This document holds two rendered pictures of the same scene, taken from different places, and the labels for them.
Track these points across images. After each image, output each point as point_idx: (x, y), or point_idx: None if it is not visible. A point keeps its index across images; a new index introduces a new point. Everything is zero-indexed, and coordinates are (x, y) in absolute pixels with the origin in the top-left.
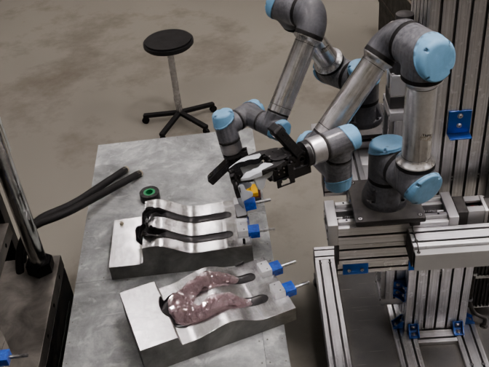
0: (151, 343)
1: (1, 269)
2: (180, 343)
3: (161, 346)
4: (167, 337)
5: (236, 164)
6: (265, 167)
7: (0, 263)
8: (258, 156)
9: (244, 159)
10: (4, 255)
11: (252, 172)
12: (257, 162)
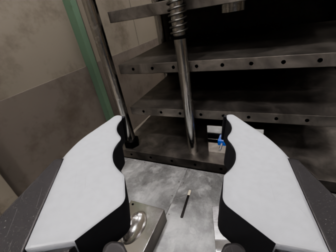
0: (216, 215)
1: (310, 123)
2: (215, 246)
3: (213, 226)
4: (218, 230)
5: (223, 118)
6: (67, 183)
7: (314, 120)
8: (246, 212)
9: (244, 143)
10: (329, 123)
11: (96, 129)
12: (218, 212)
